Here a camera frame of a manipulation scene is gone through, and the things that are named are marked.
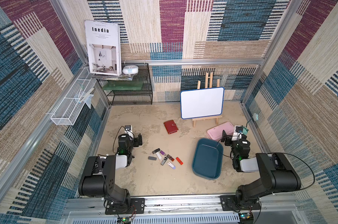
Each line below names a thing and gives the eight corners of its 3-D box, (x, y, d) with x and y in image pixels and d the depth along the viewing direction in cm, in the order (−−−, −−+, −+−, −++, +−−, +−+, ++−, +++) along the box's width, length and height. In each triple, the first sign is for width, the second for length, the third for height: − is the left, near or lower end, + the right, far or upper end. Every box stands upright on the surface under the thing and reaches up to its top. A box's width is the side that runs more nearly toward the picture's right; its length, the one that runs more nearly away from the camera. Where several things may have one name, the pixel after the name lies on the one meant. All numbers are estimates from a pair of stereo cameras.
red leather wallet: (168, 134, 104) (168, 133, 102) (163, 123, 110) (163, 122, 108) (178, 131, 105) (178, 129, 104) (173, 120, 112) (173, 119, 110)
